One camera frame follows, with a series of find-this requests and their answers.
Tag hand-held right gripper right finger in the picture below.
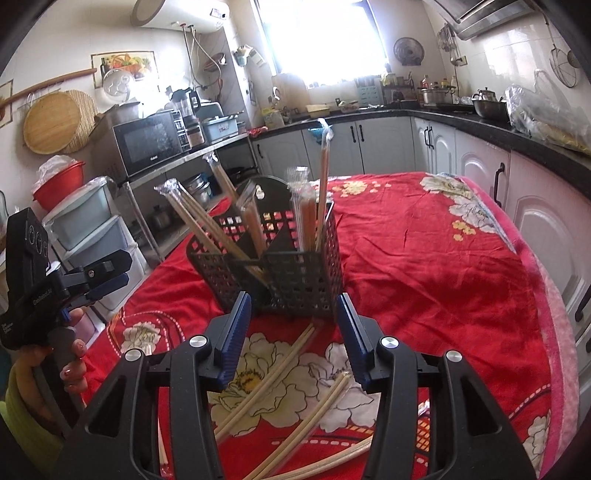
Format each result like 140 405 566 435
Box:
336 293 539 480

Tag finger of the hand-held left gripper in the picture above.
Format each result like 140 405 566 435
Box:
69 249 134 284
85 272 130 303

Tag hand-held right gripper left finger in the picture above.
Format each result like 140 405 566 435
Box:
53 291 253 480

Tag pile of chopsticks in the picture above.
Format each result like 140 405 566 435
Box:
157 320 375 480

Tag black plastic utensil basket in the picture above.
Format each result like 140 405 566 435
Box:
186 175 343 319

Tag chopstick pair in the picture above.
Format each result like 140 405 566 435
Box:
154 180 269 287
236 180 269 256
316 119 334 250
287 167 311 252
203 154 239 204

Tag person's left forearm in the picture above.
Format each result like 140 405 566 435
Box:
4 360 75 437

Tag small hanging utensils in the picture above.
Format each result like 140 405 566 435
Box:
436 23 458 54

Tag person's left hand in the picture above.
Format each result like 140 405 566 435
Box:
14 307 89 394

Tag grey plastic drawer unit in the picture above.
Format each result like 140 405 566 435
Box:
44 175 148 324

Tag red plastic basin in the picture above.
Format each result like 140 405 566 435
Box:
32 161 87 209

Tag red floral blanket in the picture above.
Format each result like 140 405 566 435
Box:
83 171 580 480

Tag stacked stainless steel pots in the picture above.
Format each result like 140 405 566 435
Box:
182 173 213 204

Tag black microwave oven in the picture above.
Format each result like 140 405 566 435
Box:
113 110 191 177

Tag round woven mat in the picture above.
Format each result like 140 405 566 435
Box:
60 90 100 154

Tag metal kitchen shelf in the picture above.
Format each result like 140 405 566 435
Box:
117 131 259 264

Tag round wooden board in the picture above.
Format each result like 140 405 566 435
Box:
23 92 83 154

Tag black blender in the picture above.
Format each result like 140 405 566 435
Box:
170 88 204 146

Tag grey storage box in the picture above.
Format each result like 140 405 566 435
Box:
202 115 241 141

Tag wooden rolling pin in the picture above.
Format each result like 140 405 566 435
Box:
0 68 98 121

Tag white kitchen cabinets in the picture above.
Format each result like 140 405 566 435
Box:
252 115 591 333

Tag pale cutting board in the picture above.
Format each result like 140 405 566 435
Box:
272 73 308 112

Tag teal knife block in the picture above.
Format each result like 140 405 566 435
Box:
355 76 384 107

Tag steel stockpot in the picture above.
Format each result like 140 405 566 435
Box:
420 85 455 106

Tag black countertop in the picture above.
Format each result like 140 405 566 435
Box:
249 104 591 199

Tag white water heater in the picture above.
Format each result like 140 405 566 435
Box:
130 0 230 28

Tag large clear plastic bag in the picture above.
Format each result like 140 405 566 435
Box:
505 69 591 153

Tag kitchen window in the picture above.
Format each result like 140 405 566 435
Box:
252 0 389 88

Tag steel range hood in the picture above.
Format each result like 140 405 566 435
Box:
422 0 539 40

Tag fruit wall picture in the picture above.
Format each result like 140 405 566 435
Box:
91 52 153 89

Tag round dark wall fan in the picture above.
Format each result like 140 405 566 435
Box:
393 37 423 66

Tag hanging wire strainer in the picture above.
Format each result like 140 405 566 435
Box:
549 39 580 88

